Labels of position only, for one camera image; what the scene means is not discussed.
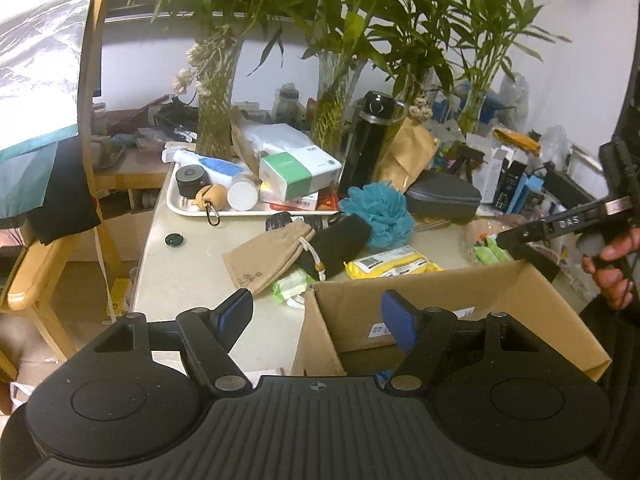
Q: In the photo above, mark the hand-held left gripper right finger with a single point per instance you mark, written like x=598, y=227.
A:
x=397, y=320

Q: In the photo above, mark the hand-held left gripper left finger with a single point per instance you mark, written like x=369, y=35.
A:
x=235, y=312

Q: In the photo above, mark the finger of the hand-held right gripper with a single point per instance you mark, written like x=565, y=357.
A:
x=545, y=247

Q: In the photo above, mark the green tissue packet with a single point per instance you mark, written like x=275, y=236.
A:
x=290, y=285

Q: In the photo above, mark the cardboard box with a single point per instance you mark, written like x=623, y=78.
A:
x=500, y=290

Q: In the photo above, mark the blue bath loofah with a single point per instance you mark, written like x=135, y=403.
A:
x=380, y=210

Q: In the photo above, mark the person's right hand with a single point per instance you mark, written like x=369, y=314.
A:
x=615, y=265

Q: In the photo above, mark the bag of green packets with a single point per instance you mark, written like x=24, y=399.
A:
x=490, y=252

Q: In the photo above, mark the yellow packet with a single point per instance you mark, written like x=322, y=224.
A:
x=390, y=262

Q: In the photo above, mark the black carton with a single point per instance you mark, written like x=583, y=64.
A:
x=511, y=185

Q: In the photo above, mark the dark green disc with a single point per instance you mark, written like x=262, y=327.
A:
x=175, y=240

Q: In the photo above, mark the white carton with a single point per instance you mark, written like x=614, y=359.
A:
x=487, y=170

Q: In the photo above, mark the black mini tripod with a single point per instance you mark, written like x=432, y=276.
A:
x=467, y=162

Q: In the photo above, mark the grey zip case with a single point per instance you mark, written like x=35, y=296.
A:
x=442, y=195

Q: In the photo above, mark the white tray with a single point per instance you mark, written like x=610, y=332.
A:
x=185, y=207

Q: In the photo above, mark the white jar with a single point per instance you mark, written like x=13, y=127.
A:
x=243, y=195

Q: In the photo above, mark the red and white box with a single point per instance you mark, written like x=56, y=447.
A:
x=295, y=202

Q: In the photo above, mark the clear plastic bag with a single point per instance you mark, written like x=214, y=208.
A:
x=515, y=97

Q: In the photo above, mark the red packet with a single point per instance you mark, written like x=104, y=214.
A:
x=329, y=203

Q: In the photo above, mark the black round container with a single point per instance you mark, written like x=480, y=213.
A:
x=191, y=180

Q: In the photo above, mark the person's dark clothing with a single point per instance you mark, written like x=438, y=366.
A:
x=617, y=370

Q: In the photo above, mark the white spray bottle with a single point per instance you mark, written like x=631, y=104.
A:
x=215, y=166

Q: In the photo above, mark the white and green box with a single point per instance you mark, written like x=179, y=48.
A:
x=295, y=172

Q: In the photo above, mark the bamboo plant in glass vase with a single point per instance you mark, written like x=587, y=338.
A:
x=475, y=105
x=430, y=25
x=330, y=115
x=215, y=115

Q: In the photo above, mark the brown paper bag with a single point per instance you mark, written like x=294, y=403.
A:
x=412, y=152

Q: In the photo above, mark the kraft paper envelope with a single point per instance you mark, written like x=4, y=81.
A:
x=240, y=140

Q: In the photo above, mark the wooden side desk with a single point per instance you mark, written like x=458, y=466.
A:
x=130, y=170

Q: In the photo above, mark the black thermos bottle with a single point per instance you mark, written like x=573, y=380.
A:
x=367, y=145

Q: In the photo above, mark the white plastic bag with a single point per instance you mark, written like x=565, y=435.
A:
x=280, y=137

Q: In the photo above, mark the dried white flower bunch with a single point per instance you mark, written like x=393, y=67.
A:
x=192, y=70
x=421, y=109

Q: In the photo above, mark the wooden chair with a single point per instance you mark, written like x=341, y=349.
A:
x=50, y=270

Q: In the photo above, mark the black cloth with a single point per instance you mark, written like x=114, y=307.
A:
x=65, y=195

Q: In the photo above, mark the dark cloth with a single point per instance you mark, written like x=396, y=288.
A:
x=150, y=117

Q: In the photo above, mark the dark glass jar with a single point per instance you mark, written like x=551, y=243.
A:
x=290, y=105

